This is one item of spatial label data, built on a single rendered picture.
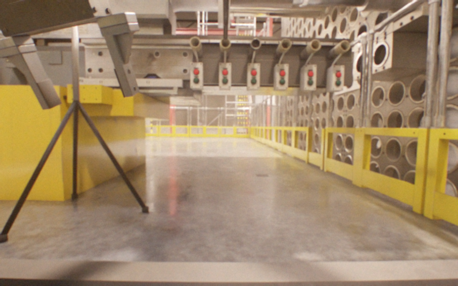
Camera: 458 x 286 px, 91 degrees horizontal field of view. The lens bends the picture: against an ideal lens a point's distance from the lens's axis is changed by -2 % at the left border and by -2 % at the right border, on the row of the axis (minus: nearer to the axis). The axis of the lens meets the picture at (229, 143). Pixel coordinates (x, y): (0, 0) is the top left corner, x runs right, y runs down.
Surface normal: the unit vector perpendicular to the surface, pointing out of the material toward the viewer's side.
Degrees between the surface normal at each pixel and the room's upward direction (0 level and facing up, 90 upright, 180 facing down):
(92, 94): 90
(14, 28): 113
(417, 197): 90
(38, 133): 90
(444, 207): 90
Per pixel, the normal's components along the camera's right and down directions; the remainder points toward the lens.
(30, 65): 0.99, -0.11
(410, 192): -1.00, -0.01
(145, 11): 0.02, 0.07
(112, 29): -0.06, 0.46
